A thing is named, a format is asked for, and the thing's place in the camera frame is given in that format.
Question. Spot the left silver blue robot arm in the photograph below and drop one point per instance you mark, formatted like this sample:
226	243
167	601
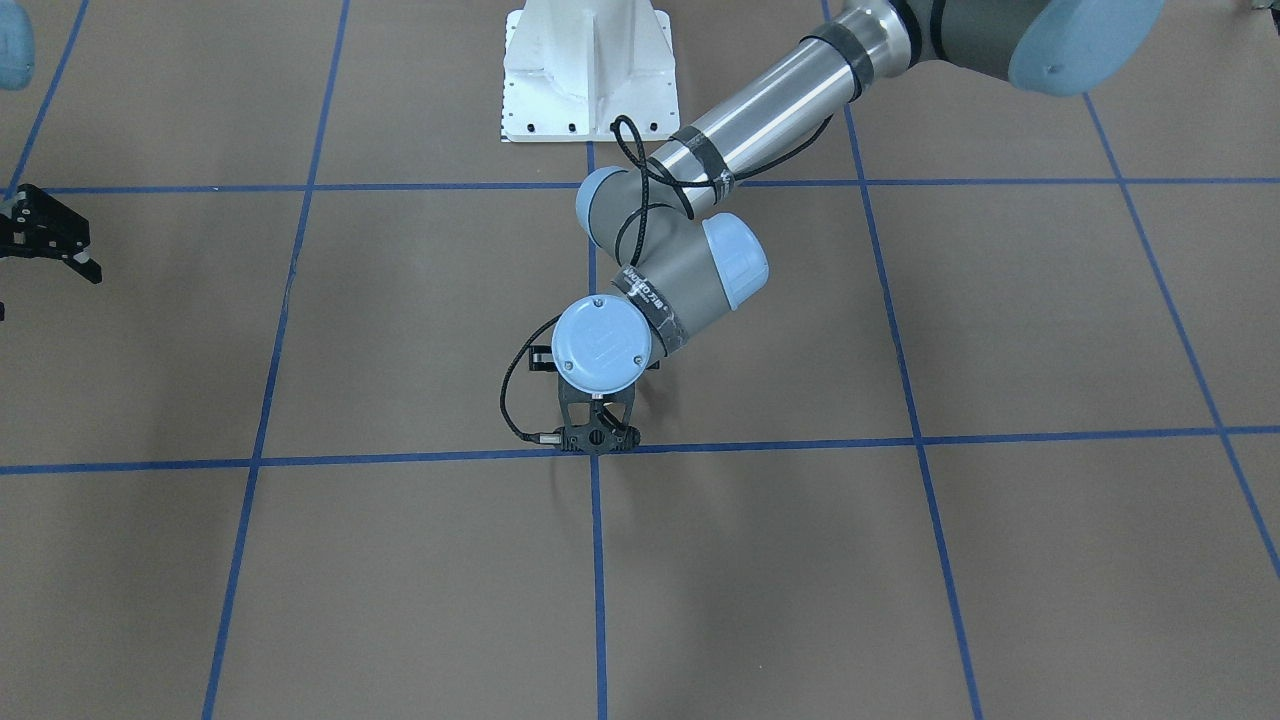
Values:
682	266

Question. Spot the white pedestal column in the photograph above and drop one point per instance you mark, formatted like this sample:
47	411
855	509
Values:
572	67

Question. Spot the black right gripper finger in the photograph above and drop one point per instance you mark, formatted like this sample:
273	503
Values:
80	261

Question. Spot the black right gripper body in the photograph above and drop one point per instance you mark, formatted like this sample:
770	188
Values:
40	228

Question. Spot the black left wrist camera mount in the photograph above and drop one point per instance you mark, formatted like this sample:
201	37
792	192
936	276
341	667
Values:
596	425

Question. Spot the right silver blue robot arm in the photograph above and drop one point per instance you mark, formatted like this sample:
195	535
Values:
18	51

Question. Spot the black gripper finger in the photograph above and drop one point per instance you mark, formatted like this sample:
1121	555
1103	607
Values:
541	359

